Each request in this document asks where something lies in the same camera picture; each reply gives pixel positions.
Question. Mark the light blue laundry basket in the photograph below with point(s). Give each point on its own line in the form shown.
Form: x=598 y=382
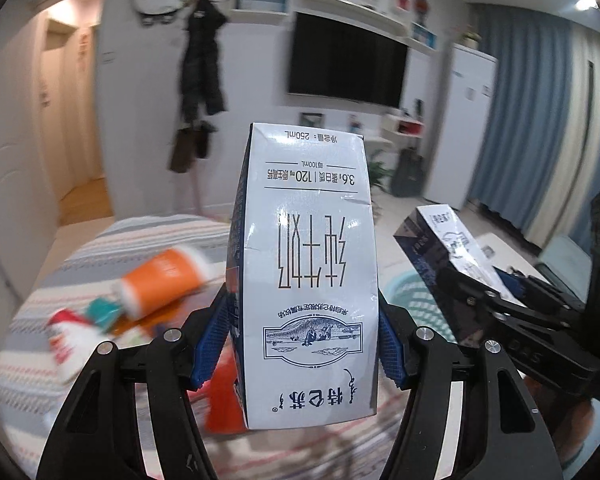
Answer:
x=408 y=291

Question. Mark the blue curtain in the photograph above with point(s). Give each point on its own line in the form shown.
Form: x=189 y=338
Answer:
x=539 y=168

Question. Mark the white milk carton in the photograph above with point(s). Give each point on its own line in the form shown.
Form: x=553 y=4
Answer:
x=301 y=273

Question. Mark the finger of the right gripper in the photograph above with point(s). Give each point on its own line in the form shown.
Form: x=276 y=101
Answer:
x=480 y=304

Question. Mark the white door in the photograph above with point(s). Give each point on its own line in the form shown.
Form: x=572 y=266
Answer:
x=28 y=210

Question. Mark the brown hanging bag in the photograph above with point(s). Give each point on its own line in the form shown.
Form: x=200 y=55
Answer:
x=182 y=151

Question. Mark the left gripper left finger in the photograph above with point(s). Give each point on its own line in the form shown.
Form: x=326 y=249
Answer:
x=95 y=434

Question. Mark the black wall television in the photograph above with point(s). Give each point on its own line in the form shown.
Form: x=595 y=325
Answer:
x=342 y=61

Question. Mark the green potted plant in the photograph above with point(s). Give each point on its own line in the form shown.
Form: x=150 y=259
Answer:
x=378 y=174

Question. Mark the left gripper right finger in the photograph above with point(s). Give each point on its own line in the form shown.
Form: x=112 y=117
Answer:
x=502 y=434

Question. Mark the dark blue milk carton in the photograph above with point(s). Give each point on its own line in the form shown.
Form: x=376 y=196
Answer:
x=433 y=238

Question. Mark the orange paper cup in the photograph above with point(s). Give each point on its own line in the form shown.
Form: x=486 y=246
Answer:
x=164 y=278

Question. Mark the white wall shelf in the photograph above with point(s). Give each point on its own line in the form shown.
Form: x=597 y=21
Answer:
x=371 y=17

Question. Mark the white refrigerator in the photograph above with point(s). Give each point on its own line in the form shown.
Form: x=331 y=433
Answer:
x=467 y=98

